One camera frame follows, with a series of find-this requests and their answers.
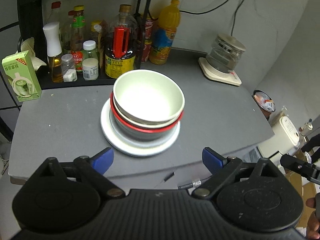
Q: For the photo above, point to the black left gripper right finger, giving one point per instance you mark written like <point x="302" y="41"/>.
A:
<point x="223" y="172"/>

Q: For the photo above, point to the white plate with blue print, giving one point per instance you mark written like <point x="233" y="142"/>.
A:
<point x="133" y="143"/>

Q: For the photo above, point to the orange juice bottle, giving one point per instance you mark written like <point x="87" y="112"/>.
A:
<point x="168" y="22"/>

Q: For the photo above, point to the white top oil dispenser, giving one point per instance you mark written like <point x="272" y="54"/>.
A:
<point x="54" y="50"/>

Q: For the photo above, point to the green milk tea carton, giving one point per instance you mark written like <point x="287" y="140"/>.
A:
<point x="21" y="76"/>

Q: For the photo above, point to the white rice cooker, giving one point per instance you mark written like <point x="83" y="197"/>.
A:
<point x="285" y="138"/>

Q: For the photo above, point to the red label sauce bottle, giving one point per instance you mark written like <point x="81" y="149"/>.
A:
<point x="78" y="31"/>

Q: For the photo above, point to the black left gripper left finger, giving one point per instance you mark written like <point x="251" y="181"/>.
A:
<point x="92" y="170"/>

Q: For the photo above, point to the red rimmed bowl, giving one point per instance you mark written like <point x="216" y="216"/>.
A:
<point x="142" y="129"/>

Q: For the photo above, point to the red cola can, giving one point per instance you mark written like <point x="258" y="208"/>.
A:
<point x="148" y="38"/>

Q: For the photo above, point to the green glass jar white lid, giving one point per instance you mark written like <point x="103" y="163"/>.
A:
<point x="89" y="48"/>

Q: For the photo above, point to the black metal spice rack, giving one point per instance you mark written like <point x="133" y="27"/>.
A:
<point x="31" y="24"/>

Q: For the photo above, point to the cream white bowl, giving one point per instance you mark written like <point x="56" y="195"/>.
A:
<point x="148" y="96"/>

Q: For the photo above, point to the person's right hand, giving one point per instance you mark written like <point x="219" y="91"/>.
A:
<point x="312" y="229"/>

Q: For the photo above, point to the beige bowl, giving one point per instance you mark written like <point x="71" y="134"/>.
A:
<point x="142" y="123"/>

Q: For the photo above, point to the small white plastic jar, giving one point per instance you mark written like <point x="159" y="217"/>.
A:
<point x="90" y="69"/>

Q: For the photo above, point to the clear salt shaker jar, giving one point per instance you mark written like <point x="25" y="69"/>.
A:
<point x="68" y="68"/>

